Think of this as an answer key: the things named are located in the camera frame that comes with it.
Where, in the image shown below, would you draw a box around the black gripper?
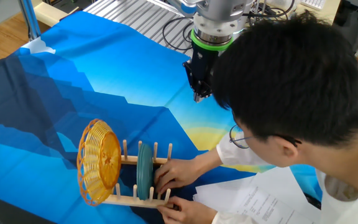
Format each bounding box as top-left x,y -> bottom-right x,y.
182,45 -> 220,103

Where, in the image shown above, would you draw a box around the orange woven plastic dish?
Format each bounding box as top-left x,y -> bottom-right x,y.
76,118 -> 122,207

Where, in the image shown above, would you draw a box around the wooden dish rack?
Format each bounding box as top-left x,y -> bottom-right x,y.
103,139 -> 173,209

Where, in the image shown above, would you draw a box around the white sleeved left forearm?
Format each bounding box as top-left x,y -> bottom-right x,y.
211,211 -> 260,224

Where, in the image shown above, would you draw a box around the white sleeved right forearm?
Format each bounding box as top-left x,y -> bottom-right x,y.
196,132 -> 260,183

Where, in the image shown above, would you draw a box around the person's right hand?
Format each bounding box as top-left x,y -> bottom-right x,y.
153,157 -> 204,194

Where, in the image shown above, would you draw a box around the person's left hand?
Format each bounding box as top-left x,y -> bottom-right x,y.
156,195 -> 217,224

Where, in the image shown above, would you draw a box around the black haired person's head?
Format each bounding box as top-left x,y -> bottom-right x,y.
211,11 -> 358,195

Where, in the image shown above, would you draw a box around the dark green round plate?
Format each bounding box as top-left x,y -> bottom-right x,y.
135,142 -> 154,202

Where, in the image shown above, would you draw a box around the blue mountain print tablecloth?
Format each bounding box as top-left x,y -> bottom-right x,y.
0,11 -> 323,224

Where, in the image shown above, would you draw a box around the stack of printed white papers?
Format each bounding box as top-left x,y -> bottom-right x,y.
193,166 -> 321,224

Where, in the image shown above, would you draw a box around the white keyboard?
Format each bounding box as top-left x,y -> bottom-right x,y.
300,0 -> 326,11

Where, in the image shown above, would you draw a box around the cream coloured bench edge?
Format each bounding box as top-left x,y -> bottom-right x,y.
33,1 -> 71,28

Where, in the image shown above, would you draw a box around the white shirt torso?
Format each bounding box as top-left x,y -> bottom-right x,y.
315,73 -> 358,224

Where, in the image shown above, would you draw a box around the black looped cable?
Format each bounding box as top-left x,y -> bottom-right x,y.
162,17 -> 195,52

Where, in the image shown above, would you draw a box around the thin frame eyeglasses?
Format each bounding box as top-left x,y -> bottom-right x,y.
228,124 -> 303,150

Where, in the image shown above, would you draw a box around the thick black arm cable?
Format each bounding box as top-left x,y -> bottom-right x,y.
242,0 -> 293,19

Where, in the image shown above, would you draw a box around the blue metal frame pole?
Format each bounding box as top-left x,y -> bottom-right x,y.
19,0 -> 42,41

